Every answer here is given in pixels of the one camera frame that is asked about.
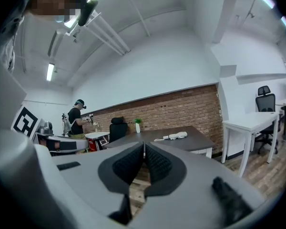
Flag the white ceiling pipes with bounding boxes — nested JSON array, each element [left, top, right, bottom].
[[82, 10, 132, 56]]

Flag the person's head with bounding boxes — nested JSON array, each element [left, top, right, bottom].
[[30, 0, 83, 21]]

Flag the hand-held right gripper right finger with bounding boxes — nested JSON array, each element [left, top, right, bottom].
[[132, 141, 266, 228]]

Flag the white vase with green plant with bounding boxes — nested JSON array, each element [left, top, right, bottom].
[[133, 117, 143, 134]]

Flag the red box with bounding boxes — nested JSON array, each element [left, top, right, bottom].
[[88, 138, 101, 153]]

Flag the white umbrella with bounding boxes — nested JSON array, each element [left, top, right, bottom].
[[153, 131, 188, 142]]

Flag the black head-worn camera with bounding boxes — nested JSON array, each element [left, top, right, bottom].
[[77, 0, 99, 27]]

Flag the white desk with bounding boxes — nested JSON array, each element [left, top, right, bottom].
[[221, 111, 281, 177]]

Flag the round white table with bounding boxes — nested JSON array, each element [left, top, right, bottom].
[[85, 131, 110, 140]]

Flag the dark brown table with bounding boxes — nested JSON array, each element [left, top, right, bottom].
[[104, 125, 215, 159]]

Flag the black mesh office chair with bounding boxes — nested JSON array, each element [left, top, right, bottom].
[[254, 85, 281, 155]]

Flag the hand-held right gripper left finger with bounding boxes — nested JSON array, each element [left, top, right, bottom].
[[52, 141, 145, 225]]

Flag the person's grey shirt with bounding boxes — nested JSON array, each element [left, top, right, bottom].
[[0, 14, 24, 73]]

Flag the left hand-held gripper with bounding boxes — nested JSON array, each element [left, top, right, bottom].
[[10, 105, 89, 156]]

